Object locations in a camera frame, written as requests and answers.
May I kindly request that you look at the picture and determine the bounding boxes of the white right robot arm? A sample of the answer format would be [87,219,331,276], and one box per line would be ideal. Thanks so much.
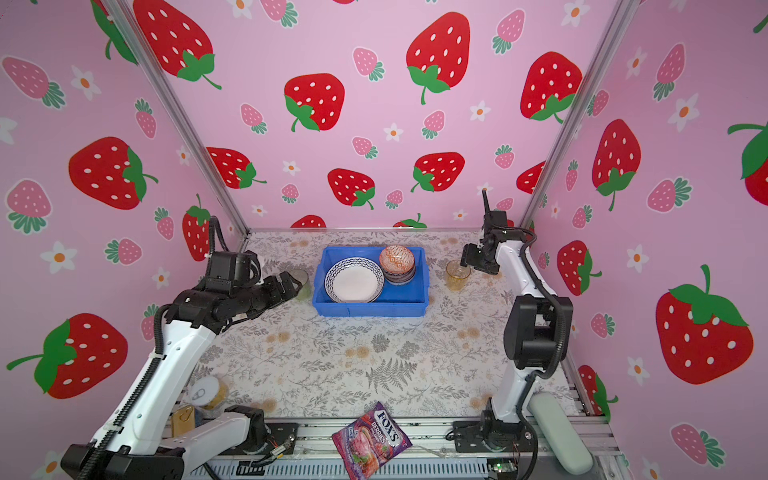
[446,209,594,479]

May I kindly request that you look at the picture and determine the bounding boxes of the purple Fox's candy bag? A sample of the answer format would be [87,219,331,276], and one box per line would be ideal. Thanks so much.
[332,402,412,480]

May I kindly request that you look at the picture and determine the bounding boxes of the aluminium corner post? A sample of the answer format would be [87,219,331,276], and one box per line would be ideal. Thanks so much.
[519,0,640,227]
[104,0,250,239]

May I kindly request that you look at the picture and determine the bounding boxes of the tin can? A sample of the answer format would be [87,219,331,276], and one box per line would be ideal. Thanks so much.
[186,376,229,411]

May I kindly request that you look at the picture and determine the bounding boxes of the aluminium corner post right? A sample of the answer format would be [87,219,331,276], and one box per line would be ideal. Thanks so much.
[519,0,640,227]

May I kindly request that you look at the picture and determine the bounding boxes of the aluminium corner post left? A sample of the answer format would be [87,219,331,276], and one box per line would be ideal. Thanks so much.
[104,0,250,239]

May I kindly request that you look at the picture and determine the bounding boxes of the green glass cup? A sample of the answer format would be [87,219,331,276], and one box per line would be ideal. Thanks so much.
[289,269,312,301]

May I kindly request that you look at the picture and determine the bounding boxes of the zigzag rim white plate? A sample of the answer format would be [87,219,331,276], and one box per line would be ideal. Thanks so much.
[323,257,385,303]

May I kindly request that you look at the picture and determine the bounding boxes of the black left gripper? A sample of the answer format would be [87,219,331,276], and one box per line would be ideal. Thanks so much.
[234,272,302,319]

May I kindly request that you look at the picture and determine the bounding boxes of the black leaf pattern red bowl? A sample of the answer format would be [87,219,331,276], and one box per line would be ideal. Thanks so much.
[383,268,416,285]

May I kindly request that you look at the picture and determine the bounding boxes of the amber glass cup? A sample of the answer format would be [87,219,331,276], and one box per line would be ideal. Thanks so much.
[445,260,472,292]

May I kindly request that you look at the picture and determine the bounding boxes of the blue chevron bottom bowl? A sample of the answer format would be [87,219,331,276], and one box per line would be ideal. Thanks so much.
[379,245,415,276]

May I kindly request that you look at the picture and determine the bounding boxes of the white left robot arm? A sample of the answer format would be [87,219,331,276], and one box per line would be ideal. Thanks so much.
[61,251,303,479]

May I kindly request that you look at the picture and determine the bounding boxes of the blue plastic bin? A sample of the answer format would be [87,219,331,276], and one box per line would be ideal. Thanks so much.
[312,246,430,318]

